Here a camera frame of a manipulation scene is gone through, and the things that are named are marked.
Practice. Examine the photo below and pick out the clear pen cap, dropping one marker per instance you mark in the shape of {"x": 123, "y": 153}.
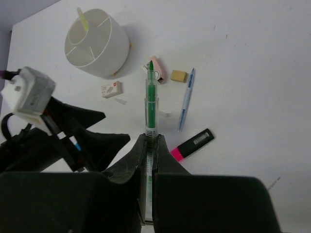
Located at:
{"x": 165, "y": 114}
{"x": 120, "y": 101}

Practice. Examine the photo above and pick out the yellow highlighter pen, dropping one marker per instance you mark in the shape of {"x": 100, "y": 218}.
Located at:
{"x": 82, "y": 18}

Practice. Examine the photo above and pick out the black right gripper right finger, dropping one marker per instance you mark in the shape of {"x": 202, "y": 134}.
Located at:
{"x": 186, "y": 203}

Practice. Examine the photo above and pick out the white boxed eraser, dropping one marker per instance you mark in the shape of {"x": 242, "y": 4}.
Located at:
{"x": 112, "y": 89}

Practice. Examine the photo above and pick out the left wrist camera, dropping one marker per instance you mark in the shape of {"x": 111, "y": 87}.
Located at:
{"x": 28, "y": 90}

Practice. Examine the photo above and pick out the pink capped black highlighter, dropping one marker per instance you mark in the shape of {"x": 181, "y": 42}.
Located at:
{"x": 192, "y": 145}

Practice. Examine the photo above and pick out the blue ballpoint pen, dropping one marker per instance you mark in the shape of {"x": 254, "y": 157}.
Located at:
{"x": 186, "y": 101}

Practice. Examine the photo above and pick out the green pen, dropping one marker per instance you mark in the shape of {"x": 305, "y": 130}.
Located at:
{"x": 151, "y": 131}

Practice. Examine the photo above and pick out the tan eraser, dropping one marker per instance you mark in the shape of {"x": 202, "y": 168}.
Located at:
{"x": 178, "y": 76}

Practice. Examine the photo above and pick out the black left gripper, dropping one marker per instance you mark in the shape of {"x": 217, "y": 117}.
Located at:
{"x": 34, "y": 150}

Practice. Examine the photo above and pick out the white round divided organizer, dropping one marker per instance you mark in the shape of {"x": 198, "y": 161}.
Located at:
{"x": 100, "y": 51}

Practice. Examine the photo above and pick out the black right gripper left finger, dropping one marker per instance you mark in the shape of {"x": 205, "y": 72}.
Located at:
{"x": 112, "y": 201}

